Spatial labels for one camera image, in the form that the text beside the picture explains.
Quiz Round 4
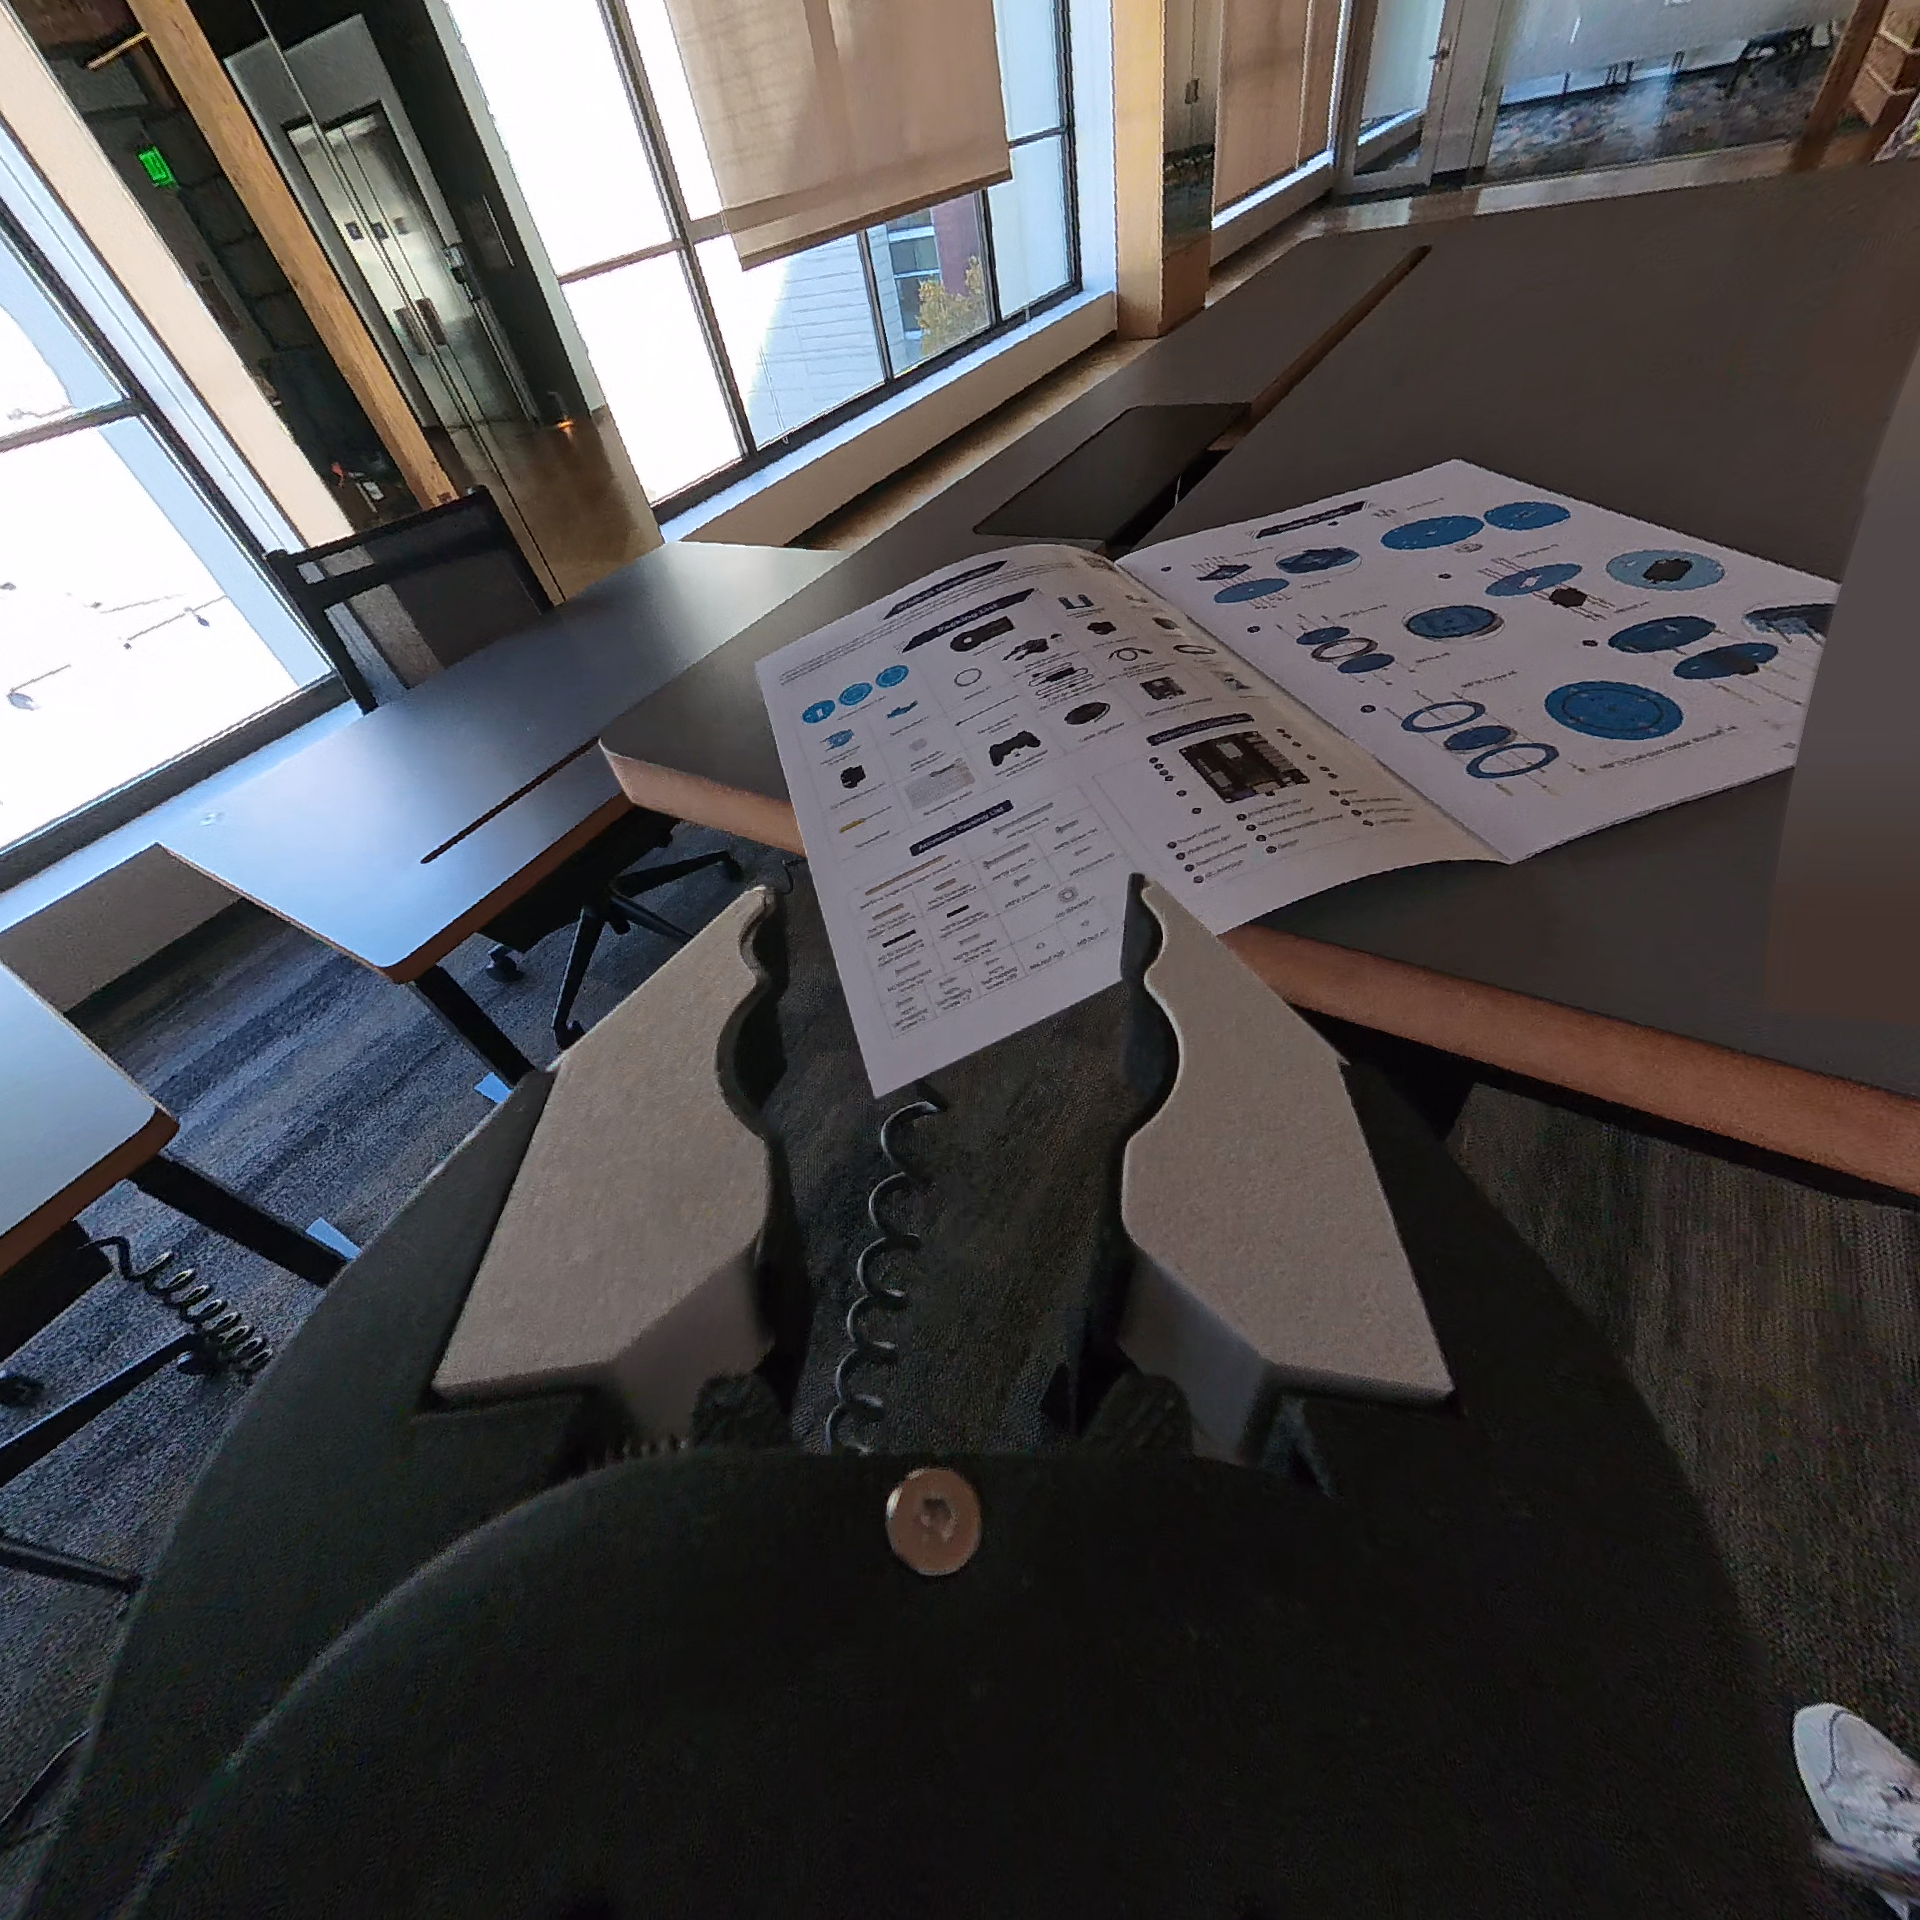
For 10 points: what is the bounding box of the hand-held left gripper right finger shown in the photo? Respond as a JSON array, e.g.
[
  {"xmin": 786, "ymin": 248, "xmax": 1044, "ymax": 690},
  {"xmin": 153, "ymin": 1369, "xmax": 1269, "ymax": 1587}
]
[{"xmin": 1113, "ymin": 875, "xmax": 1455, "ymax": 1470}]

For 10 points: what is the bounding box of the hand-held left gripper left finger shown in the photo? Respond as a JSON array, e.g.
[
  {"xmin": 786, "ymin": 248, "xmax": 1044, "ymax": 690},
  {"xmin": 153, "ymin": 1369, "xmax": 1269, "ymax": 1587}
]
[{"xmin": 432, "ymin": 886, "xmax": 789, "ymax": 1455}]

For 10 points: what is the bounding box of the grey office desk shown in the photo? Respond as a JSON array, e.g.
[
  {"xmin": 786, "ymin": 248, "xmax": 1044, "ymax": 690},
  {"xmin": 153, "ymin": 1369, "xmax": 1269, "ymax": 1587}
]
[
  {"xmin": 0, "ymin": 960, "xmax": 354, "ymax": 1593},
  {"xmin": 157, "ymin": 538, "xmax": 858, "ymax": 1103}
]

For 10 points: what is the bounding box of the open instruction booklet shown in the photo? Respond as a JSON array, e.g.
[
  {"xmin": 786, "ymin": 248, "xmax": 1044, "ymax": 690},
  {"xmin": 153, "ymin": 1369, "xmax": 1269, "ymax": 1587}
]
[{"xmin": 754, "ymin": 458, "xmax": 1842, "ymax": 1102}]

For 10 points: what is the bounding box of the black office chair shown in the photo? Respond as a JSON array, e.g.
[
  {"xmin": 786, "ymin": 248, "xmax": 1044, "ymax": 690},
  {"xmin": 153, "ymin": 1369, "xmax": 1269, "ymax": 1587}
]
[{"xmin": 265, "ymin": 484, "xmax": 745, "ymax": 1051}]

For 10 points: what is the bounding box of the large window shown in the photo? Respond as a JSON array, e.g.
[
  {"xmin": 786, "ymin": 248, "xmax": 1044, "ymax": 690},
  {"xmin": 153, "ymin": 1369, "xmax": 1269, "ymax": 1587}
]
[
  {"xmin": 0, "ymin": 127, "xmax": 339, "ymax": 895},
  {"xmin": 443, "ymin": 0, "xmax": 1085, "ymax": 512}
]

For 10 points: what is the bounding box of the person's white shoe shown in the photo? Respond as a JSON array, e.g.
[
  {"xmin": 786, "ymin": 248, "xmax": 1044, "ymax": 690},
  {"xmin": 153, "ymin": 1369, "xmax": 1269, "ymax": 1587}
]
[{"xmin": 1792, "ymin": 1703, "xmax": 1920, "ymax": 1915}]

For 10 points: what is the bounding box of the wooden pillar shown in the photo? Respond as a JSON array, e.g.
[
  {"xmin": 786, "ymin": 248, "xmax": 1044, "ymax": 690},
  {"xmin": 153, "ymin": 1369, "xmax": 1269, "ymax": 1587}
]
[{"xmin": 127, "ymin": 0, "xmax": 460, "ymax": 512}]

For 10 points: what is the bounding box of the beige roller blind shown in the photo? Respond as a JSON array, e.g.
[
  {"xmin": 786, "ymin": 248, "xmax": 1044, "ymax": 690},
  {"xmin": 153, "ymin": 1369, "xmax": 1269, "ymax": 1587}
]
[
  {"xmin": 665, "ymin": 0, "xmax": 1016, "ymax": 272},
  {"xmin": 1212, "ymin": 0, "xmax": 1348, "ymax": 216}
]

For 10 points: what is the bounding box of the black coiled cable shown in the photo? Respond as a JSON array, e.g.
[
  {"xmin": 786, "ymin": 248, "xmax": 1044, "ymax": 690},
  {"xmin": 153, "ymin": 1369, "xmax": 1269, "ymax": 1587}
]
[
  {"xmin": 82, "ymin": 1237, "xmax": 276, "ymax": 1383},
  {"xmin": 823, "ymin": 1096, "xmax": 951, "ymax": 1455}
]

